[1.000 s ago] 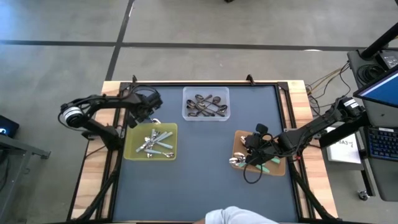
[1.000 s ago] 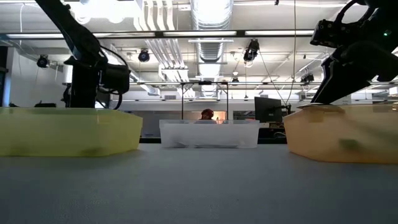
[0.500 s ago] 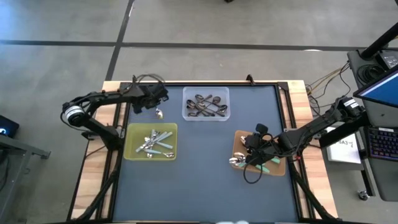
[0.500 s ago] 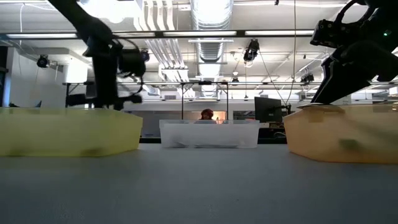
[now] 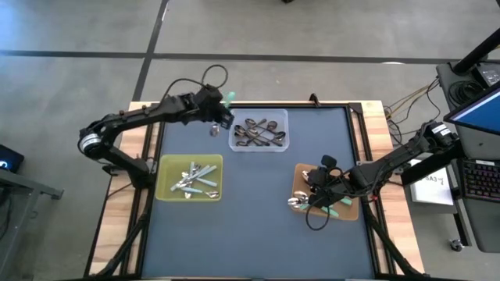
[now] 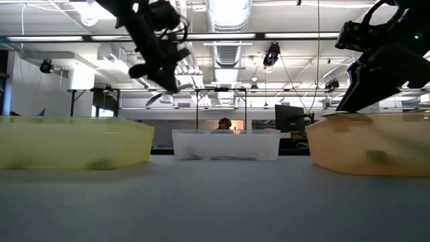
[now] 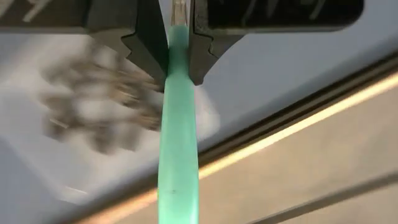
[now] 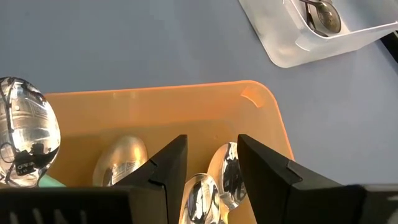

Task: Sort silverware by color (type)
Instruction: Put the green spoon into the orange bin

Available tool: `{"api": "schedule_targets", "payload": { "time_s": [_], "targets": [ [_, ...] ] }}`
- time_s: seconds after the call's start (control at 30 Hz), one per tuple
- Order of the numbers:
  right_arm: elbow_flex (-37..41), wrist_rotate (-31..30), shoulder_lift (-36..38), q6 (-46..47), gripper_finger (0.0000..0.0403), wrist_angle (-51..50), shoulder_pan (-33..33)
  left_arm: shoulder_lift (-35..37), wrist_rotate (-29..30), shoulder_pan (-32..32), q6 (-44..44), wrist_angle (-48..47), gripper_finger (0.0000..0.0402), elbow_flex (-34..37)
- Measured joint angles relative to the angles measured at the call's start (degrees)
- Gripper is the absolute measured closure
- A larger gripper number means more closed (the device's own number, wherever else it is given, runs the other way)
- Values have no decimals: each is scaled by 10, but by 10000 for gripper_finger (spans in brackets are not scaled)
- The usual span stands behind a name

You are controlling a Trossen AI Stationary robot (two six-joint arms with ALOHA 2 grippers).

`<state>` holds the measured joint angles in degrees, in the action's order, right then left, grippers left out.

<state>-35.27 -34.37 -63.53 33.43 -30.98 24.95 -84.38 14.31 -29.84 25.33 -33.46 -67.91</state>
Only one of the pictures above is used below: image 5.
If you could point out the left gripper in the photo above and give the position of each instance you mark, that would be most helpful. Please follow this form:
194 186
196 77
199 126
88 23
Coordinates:
211 111

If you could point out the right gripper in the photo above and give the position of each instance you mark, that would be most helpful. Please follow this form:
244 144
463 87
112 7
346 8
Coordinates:
332 185

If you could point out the orange plastic bin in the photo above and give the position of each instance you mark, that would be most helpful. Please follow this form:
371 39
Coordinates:
351 212

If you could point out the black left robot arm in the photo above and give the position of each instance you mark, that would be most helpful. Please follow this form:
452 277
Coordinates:
133 115

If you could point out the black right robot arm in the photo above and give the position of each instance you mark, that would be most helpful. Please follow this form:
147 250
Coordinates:
390 162

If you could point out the clear plastic bin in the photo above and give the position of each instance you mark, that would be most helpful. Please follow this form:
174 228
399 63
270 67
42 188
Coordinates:
273 115

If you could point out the yellow plastic bin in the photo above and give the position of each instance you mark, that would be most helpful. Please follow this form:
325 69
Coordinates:
168 164

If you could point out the dark grey-blue table mat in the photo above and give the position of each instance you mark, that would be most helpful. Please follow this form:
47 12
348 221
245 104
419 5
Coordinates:
254 195

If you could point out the black diagonal beam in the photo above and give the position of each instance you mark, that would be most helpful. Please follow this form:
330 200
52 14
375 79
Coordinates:
429 168

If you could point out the white paper sheet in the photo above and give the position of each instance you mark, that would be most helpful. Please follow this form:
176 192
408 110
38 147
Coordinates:
433 191

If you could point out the black table clamp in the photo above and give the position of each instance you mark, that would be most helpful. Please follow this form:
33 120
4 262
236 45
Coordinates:
109 169

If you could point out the caster wheel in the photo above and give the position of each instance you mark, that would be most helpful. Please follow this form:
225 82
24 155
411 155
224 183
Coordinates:
456 245

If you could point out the backlit black keyboard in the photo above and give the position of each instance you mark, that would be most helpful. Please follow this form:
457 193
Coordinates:
482 181

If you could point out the grey workstation cart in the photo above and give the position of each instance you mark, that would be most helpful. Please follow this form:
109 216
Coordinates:
478 230

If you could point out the computer monitor blue screen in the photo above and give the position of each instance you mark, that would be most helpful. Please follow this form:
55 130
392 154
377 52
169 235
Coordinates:
480 113

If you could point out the black power adapter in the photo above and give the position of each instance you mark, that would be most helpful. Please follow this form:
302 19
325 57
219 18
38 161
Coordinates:
488 74

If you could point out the black pole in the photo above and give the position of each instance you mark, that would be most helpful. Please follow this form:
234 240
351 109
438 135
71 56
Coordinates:
478 50

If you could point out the black device blue light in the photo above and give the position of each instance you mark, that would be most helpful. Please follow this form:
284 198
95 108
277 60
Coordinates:
9 160

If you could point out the grey side table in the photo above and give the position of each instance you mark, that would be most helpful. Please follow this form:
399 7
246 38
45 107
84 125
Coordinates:
15 218

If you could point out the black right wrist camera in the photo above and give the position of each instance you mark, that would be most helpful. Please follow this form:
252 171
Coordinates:
316 201

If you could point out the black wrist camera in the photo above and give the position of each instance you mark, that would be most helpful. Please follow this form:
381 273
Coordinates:
316 201
211 93

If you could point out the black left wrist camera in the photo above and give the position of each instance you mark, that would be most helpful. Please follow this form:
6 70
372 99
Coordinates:
211 93

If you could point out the black aluminium table frame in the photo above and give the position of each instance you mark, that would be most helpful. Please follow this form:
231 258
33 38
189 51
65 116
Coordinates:
273 105

